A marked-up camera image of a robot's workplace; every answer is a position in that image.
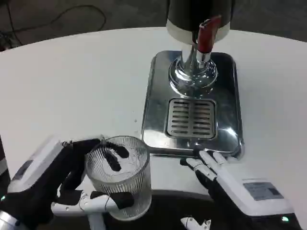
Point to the white support bar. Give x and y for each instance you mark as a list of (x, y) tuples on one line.
[(95, 221)]

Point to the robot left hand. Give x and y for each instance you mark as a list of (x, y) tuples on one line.
[(40, 182)]

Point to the drink dispenser with chrome base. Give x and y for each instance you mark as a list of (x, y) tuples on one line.
[(182, 26)]

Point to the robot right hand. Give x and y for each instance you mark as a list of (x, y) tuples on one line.
[(239, 191)]

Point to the steel drip tray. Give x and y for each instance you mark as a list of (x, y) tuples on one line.
[(227, 107)]

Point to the clear ribbed glass cup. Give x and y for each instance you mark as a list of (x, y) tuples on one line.
[(134, 177)]

